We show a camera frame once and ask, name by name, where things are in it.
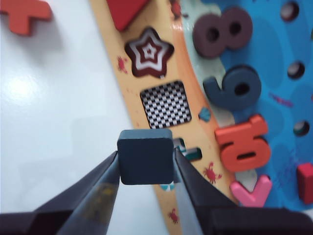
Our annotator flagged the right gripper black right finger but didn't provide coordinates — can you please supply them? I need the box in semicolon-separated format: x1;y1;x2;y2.
174;147;239;235

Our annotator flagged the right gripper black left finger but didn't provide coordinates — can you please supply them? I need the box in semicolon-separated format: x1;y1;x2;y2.
29;151;122;235

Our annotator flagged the dark blue square block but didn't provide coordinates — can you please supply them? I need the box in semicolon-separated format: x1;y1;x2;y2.
117;129;177;186

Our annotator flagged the pink greater-than sign piece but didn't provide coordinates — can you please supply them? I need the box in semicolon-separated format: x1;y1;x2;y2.
229;174;273;209

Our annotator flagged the orange number ten piece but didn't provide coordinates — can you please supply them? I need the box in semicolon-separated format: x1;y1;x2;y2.
214;114;271;173

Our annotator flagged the slate number nine piece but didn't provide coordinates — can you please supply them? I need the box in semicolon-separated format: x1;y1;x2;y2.
202;65;262;113

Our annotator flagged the red minus sign piece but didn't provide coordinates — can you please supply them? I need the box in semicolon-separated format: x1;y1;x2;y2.
297;163;313;205

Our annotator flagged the colourful wooden puzzle board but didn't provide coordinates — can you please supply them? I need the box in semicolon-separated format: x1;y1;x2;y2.
89;0;313;235

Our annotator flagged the brown number eight piece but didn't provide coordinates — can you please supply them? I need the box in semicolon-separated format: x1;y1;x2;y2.
192;6;253;57

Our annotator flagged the red triangle block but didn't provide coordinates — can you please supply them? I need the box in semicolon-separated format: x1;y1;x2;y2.
106;0;150;32

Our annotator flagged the orange cross block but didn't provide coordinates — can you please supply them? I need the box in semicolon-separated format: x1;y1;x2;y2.
0;0;52;36

